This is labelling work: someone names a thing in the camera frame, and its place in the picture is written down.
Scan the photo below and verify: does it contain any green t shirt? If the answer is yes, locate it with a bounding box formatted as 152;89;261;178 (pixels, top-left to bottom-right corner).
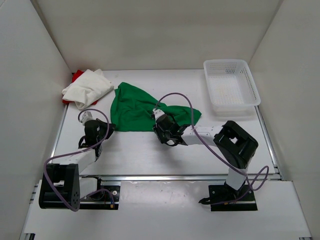
110;82;191;132

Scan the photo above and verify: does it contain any white t shirt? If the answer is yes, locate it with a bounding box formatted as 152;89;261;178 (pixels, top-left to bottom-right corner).
61;69;114;110

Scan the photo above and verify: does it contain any red t shirt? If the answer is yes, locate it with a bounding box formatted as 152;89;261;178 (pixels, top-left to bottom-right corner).
61;69;101;110

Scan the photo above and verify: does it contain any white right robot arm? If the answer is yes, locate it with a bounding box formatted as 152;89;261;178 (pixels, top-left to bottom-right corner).
151;109;259;200

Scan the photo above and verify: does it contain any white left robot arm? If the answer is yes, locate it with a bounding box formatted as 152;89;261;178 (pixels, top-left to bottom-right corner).
38;118;116;212

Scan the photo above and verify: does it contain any white plastic basket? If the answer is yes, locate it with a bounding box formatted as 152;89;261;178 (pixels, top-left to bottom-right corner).
203;59;261;117

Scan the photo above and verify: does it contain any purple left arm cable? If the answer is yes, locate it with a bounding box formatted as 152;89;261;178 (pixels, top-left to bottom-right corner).
43;108;117;213

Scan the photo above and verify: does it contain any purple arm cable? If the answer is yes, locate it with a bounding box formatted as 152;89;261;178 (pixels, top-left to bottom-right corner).
152;92;270;207
43;108;117;213

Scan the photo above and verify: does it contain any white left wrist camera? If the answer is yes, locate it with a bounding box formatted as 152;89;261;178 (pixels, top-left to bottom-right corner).
78;111;93;126

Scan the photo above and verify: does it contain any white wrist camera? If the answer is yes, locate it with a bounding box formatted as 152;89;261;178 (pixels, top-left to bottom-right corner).
78;111;93;126
151;108;165;120

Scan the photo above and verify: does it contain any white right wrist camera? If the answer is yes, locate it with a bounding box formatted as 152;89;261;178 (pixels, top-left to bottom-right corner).
151;108;165;120

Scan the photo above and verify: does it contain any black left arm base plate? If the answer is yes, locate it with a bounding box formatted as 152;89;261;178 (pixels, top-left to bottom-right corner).
80;181;121;211

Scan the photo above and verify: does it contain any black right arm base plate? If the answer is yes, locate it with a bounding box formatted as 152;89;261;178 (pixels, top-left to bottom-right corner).
208;184;258;212

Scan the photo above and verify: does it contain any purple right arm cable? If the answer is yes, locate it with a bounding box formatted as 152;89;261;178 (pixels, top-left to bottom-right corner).
152;92;270;207

